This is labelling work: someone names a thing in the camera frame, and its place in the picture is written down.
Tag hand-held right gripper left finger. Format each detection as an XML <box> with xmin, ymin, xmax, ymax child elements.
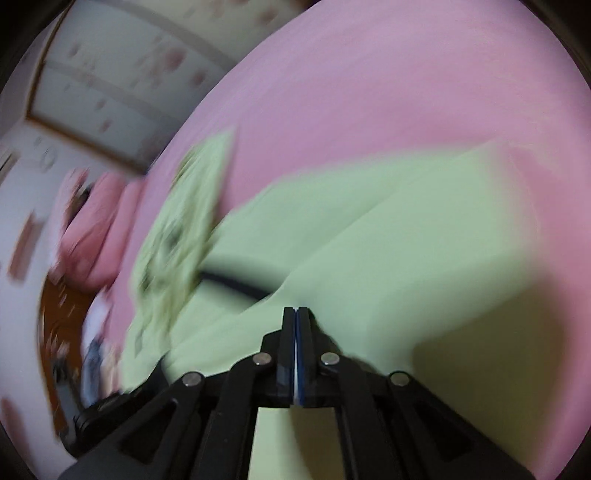
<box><xmin>58</xmin><ymin>307</ymin><xmax>296</xmax><ymax>480</ymax></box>

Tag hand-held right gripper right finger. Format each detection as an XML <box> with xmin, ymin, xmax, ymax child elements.
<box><xmin>298</xmin><ymin>307</ymin><xmax>532</xmax><ymax>480</ymax></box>

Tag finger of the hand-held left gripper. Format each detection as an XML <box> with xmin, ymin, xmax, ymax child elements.
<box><xmin>62</xmin><ymin>362</ymin><xmax>169</xmax><ymax>457</ymax></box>

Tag green and black hooded jacket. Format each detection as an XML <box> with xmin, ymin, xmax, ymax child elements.
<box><xmin>121</xmin><ymin>127</ymin><xmax>541</xmax><ymax>480</ymax></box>

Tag wooden headboard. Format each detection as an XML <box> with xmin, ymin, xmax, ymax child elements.
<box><xmin>39</xmin><ymin>277</ymin><xmax>107</xmax><ymax>439</ymax></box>

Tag white folded garment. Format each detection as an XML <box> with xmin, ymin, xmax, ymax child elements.
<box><xmin>85</xmin><ymin>295</ymin><xmax>112</xmax><ymax>342</ymax></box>

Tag pink pillows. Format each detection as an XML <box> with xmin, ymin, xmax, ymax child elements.
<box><xmin>48</xmin><ymin>171</ymin><xmax>148</xmax><ymax>289</ymax></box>

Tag bed with pink sheet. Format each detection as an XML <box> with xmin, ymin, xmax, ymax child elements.
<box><xmin>106</xmin><ymin>0</ymin><xmax>591</xmax><ymax>480</ymax></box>

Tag floral wardrobe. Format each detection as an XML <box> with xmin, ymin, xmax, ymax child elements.
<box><xmin>25</xmin><ymin>0</ymin><xmax>305</xmax><ymax>174</ymax></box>

